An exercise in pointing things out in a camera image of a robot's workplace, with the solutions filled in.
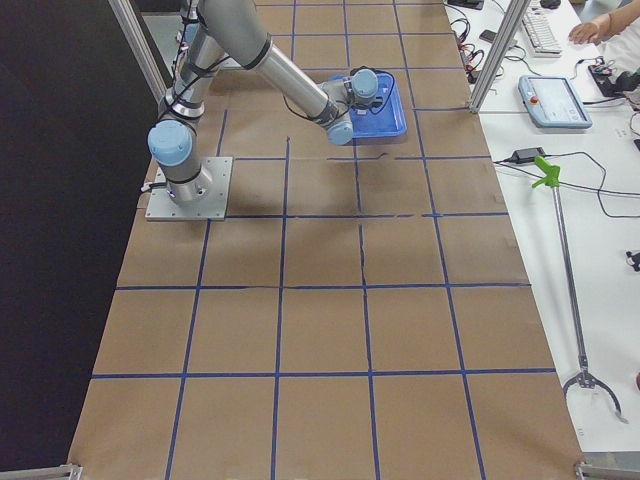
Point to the person's hand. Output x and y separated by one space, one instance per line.
587 32

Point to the blue plastic tray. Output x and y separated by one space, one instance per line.
380 120

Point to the white keyboard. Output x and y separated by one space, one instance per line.
540 37

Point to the black device on desk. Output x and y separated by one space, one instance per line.
611 85

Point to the teach pendant tablet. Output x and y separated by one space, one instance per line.
553 103

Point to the black phone on desk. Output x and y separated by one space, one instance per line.
488 36

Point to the black power adapter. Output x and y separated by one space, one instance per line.
527 155

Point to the aluminium frame profile right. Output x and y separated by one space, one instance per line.
505 34

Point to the green handled reacher grabber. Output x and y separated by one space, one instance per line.
583 378

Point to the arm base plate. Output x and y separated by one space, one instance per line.
204 198

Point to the aluminium post left back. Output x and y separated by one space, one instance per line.
142 46

